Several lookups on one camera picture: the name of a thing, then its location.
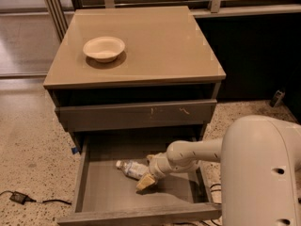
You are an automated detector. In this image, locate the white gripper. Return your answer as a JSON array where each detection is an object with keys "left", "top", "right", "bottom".
[{"left": 135, "top": 153, "right": 175, "bottom": 191}]

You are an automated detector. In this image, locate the clear plastic bottle blue label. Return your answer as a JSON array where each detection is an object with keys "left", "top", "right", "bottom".
[{"left": 116, "top": 160, "right": 148, "bottom": 180}]

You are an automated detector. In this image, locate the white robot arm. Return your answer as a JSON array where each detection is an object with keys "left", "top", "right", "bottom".
[{"left": 136, "top": 115, "right": 301, "bottom": 226}]

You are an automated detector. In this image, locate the open grey middle drawer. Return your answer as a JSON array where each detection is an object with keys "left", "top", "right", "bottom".
[{"left": 58, "top": 126, "right": 221, "bottom": 226}]

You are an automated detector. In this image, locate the closed grey top drawer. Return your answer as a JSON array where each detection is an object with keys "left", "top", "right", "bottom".
[{"left": 55, "top": 100, "right": 217, "bottom": 132}]

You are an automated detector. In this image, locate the grey drawer cabinet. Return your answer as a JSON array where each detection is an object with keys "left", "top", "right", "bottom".
[{"left": 44, "top": 7, "right": 226, "bottom": 148}]

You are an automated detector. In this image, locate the blue tape piece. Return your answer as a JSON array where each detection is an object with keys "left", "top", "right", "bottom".
[{"left": 71, "top": 147, "right": 78, "bottom": 154}]

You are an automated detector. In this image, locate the white paper bowl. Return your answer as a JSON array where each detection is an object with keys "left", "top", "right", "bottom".
[{"left": 83, "top": 37, "right": 125, "bottom": 63}]

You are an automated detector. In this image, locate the small dark floor device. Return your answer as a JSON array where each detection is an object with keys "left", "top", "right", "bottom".
[{"left": 270, "top": 89, "right": 285, "bottom": 107}]

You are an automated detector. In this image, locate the black looped floor cable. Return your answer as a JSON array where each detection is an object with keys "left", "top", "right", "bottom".
[{"left": 173, "top": 182, "right": 223, "bottom": 226}]

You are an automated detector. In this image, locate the black power adapter with cable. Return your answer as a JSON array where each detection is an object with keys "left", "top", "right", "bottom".
[{"left": 0, "top": 190, "right": 71, "bottom": 205}]

